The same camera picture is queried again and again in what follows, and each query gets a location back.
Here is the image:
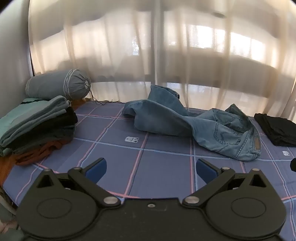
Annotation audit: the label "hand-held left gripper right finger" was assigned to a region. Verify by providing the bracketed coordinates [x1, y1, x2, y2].
[183, 158, 270, 208]

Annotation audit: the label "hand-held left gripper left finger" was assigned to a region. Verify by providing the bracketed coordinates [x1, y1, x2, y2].
[35, 158, 121, 208]

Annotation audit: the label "light blue denim pants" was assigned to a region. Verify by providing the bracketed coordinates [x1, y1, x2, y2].
[122, 84, 262, 161]

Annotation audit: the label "black folded cloth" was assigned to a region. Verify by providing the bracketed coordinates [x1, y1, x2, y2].
[254, 113, 296, 147]

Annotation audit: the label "blue plaid bed sheet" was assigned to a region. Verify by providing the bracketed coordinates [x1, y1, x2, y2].
[3, 101, 296, 207]

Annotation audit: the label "orange cloth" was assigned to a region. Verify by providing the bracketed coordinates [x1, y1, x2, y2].
[15, 138, 68, 166]

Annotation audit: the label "dark loose thread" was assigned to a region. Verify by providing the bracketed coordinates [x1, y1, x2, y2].
[89, 89, 121, 106]

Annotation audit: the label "grey-blue folded cloth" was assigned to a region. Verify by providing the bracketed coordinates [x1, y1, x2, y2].
[0, 95, 72, 147]

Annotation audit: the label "grey-blue bolster pillow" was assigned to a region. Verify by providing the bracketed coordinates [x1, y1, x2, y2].
[25, 68, 92, 100]

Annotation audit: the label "teal folded cloth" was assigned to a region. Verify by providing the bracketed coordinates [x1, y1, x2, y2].
[0, 98, 47, 139]

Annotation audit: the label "sheer cream curtain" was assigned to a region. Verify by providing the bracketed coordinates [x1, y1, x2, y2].
[28, 0, 296, 120]

